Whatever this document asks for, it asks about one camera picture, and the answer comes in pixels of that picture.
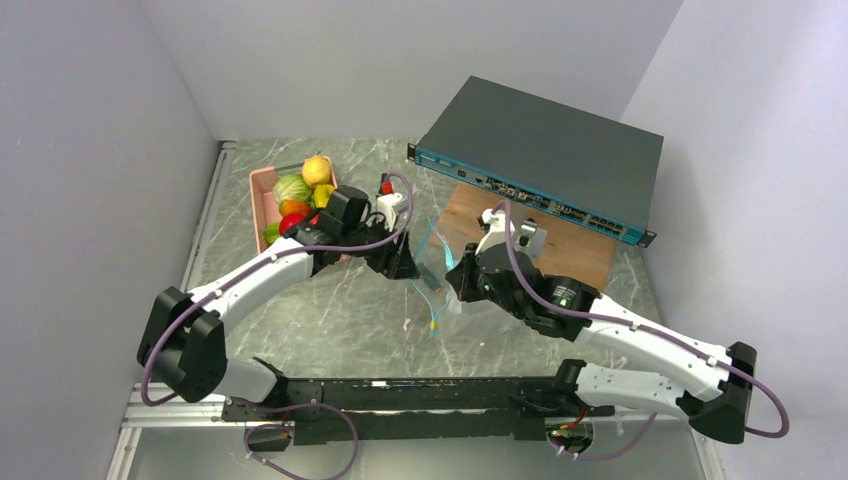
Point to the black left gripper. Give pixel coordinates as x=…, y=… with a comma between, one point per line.
x=404, y=266

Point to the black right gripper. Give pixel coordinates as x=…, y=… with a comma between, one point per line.
x=462, y=276

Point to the clear zip top bag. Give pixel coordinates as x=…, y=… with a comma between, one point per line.
x=447, y=316

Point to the green cabbage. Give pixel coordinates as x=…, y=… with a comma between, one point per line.
x=291, y=187

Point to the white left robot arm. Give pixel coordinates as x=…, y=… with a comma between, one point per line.
x=184, y=343

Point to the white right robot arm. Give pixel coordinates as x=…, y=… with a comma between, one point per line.
x=707, y=385

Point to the black pliers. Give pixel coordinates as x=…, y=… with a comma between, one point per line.
x=385, y=185

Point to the wooden board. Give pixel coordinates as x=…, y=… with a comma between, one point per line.
x=569, y=249

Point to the yellow bell pepper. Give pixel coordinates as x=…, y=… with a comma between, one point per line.
x=322, y=194

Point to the yellow pear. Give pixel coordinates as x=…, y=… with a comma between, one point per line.
x=317, y=170

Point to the orange fruit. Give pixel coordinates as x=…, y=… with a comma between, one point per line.
x=292, y=205

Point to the green bell pepper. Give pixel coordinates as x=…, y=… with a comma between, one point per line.
x=271, y=233

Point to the pink perforated plastic basket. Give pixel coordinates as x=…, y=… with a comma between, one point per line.
x=264, y=207

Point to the green handled screwdriver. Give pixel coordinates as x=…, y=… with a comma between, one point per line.
x=430, y=278

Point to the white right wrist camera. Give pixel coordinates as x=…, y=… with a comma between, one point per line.
x=497, y=227

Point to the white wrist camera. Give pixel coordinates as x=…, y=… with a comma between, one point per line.
x=497, y=227
x=394, y=207

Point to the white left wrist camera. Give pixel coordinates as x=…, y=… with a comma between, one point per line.
x=394, y=207

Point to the teal network switch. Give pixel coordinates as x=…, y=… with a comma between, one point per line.
x=589, y=170

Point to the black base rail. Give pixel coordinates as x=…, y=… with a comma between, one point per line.
x=320, y=411

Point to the aluminium frame rail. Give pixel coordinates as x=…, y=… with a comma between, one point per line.
x=129, y=436

